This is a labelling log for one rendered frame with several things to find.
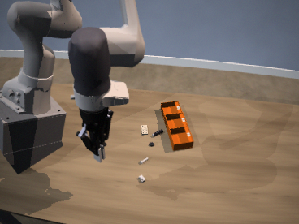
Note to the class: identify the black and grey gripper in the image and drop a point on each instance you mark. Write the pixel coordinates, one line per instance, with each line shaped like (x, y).
(93, 143)

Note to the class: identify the white domino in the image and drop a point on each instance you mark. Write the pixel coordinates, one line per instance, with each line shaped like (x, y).
(144, 129)

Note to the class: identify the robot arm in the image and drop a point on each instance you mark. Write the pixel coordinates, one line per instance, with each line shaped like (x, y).
(93, 52)

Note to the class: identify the orange three-compartment bin rack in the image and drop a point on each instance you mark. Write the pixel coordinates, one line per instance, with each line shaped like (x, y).
(178, 129)

